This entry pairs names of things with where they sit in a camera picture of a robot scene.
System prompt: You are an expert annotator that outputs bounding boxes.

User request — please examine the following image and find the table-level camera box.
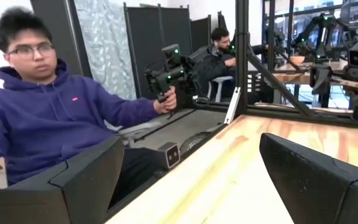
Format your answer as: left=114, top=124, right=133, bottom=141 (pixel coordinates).
left=157, top=142, right=181, bottom=170

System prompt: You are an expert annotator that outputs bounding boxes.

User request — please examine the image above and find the black partition panel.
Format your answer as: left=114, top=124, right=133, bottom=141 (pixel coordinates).
left=123, top=2, right=213, bottom=100

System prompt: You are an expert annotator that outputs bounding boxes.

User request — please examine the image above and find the white office chair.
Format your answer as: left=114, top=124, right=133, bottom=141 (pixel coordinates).
left=206, top=75, right=234, bottom=103

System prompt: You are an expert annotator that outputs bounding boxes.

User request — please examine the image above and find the background wooden table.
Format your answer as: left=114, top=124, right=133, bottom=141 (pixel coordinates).
left=272, top=59, right=358, bottom=108

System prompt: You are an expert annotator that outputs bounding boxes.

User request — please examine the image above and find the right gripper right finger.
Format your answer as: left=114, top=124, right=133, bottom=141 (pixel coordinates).
left=259, top=133, right=358, bottom=224

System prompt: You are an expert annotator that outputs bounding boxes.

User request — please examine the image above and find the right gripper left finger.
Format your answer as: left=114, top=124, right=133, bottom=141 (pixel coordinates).
left=0, top=135, right=124, bottom=224

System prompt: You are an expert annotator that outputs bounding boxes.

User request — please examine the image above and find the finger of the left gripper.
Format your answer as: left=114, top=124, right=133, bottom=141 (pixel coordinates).
left=308, top=64, right=334, bottom=96

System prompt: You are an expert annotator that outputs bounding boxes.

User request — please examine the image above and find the grey translucent curtain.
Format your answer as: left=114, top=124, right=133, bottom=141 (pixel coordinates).
left=73, top=0, right=137, bottom=101

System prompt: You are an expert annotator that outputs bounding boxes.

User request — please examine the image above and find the person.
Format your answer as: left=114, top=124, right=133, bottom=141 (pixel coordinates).
left=0, top=6, right=178, bottom=187
left=194, top=27, right=269, bottom=100

